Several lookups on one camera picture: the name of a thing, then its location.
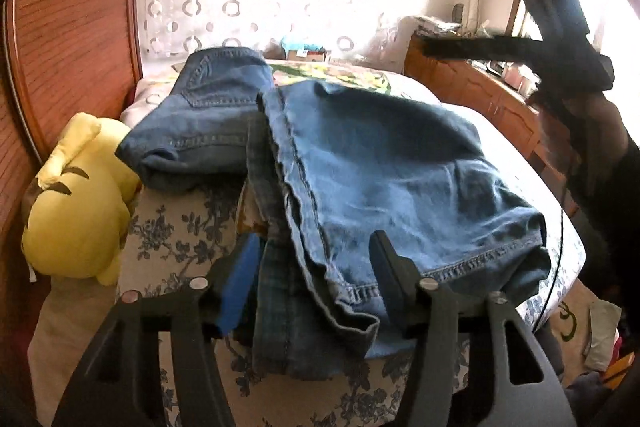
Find wooden cabinet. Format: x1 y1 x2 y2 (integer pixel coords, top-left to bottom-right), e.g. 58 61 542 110
402 34 546 158

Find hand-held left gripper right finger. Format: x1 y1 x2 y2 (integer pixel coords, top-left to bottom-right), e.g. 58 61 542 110
367 229 581 427

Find flower print blanket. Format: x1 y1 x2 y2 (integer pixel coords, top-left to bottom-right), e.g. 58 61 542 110
172 59 416 100

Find black cable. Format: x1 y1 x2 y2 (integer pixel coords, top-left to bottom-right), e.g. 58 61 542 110
532 147 571 333

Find yellow plush toy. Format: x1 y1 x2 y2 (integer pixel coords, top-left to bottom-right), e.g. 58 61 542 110
21 112 143 285

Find person's right hand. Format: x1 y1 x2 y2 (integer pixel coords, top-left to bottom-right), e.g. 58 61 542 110
532 89 632 172

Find cardboard box with blue items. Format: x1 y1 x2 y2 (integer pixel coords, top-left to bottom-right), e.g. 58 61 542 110
280 36 332 62

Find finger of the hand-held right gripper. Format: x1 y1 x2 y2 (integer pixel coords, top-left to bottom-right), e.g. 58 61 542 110
420 34 546 60

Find wooden headboard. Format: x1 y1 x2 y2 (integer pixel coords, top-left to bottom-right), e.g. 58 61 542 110
0 0 146 268

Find white blue floral quilt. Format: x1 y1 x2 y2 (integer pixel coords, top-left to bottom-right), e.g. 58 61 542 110
115 99 586 427

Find beige cloth bag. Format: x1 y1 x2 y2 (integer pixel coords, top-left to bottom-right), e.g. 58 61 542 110
550 292 623 373

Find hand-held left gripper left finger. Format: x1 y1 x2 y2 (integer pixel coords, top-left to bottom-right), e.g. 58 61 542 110
50 234 268 427

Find person's right forearm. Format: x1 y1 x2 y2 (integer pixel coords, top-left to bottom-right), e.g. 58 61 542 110
570 132 640 308

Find beige bed sheet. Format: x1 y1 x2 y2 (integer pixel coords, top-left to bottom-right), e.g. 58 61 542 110
27 277 121 427

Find blue denim pants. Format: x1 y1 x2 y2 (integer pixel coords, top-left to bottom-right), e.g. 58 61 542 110
115 47 553 383

